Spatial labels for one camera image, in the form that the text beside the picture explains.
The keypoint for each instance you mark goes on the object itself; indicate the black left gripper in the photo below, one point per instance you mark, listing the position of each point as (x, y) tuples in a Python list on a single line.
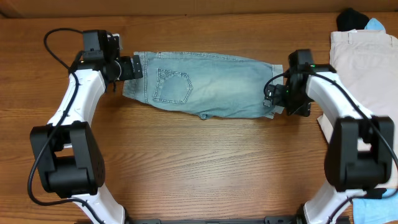
[(137, 66)]

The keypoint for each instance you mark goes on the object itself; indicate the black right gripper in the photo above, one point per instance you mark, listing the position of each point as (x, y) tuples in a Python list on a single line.
[(303, 110)]

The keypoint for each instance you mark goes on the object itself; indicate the light blue denim shorts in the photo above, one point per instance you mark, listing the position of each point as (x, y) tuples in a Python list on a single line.
[(205, 84)]

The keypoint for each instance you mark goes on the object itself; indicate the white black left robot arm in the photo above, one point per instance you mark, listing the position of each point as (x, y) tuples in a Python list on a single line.
[(69, 166)]

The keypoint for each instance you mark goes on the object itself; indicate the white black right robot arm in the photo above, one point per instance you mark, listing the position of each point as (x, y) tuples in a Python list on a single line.
[(360, 153)]

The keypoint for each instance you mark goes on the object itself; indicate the beige shorts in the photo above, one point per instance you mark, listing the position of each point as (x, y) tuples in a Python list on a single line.
[(366, 62)]

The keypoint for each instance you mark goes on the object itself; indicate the black garment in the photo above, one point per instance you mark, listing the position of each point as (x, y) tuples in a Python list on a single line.
[(351, 19)]

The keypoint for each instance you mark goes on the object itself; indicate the light blue garment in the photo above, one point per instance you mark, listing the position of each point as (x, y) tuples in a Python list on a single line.
[(374, 24)]

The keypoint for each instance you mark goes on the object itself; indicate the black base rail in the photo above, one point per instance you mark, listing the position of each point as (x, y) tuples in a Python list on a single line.
[(211, 221)]

